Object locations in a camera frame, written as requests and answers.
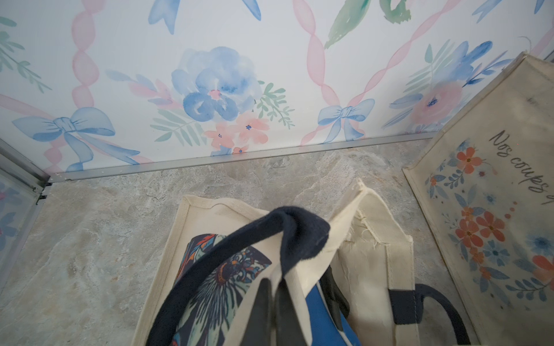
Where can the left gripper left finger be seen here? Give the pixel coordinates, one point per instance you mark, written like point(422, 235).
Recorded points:
point(259, 326)

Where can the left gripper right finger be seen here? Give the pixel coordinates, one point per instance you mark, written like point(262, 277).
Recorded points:
point(289, 307)

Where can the blue ping pong paddle case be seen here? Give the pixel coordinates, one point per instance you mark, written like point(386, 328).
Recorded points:
point(323, 328)

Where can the cream canvas bag navy handles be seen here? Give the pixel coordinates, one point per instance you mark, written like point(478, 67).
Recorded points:
point(219, 250)

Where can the cream canvas bag orange handles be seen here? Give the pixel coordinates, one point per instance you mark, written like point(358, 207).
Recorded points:
point(485, 186)

